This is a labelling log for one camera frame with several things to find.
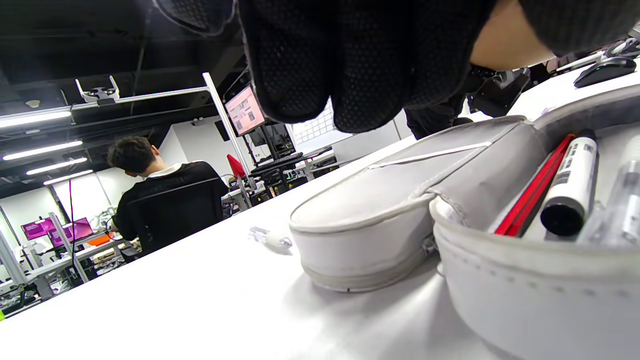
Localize person's left hand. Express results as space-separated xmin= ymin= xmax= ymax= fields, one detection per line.
xmin=152 ymin=0 xmax=640 ymax=134

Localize person's right hand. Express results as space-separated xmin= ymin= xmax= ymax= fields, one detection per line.
xmin=404 ymin=91 xmax=475 ymax=141

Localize white cartoon-print pencil case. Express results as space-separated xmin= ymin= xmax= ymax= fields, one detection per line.
xmin=289 ymin=82 xmax=640 ymax=360

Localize red pencil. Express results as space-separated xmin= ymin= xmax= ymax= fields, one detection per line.
xmin=494 ymin=136 xmax=571 ymax=236
xmin=505 ymin=134 xmax=577 ymax=238

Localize black-capped white marker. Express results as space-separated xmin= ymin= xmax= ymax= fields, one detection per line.
xmin=540 ymin=129 xmax=599 ymax=237

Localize clear gel pen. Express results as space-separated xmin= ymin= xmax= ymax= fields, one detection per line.
xmin=248 ymin=226 xmax=294 ymax=251
xmin=575 ymin=159 xmax=640 ymax=249

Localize monitor on stand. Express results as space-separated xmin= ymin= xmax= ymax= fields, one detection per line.
xmin=224 ymin=84 xmax=267 ymax=137

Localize black computer mouse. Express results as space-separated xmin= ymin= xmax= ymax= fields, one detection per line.
xmin=573 ymin=56 xmax=637 ymax=89

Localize red flag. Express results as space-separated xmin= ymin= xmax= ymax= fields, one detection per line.
xmin=226 ymin=153 xmax=247 ymax=181

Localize black office chair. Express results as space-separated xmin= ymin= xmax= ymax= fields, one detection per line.
xmin=120 ymin=176 xmax=227 ymax=257

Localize ceiling light strips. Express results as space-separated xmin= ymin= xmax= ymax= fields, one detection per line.
xmin=0 ymin=110 xmax=96 ymax=186

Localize magenta screen monitor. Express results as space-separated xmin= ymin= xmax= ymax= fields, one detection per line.
xmin=46 ymin=216 xmax=94 ymax=248
xmin=21 ymin=218 xmax=57 ymax=241

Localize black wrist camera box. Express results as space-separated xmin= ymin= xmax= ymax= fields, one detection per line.
xmin=467 ymin=66 xmax=532 ymax=118

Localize aluminium frame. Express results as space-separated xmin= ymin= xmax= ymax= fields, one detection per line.
xmin=0 ymin=72 xmax=253 ymax=176

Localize white overhead camera rig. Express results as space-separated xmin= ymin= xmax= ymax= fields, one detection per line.
xmin=75 ymin=75 xmax=121 ymax=104

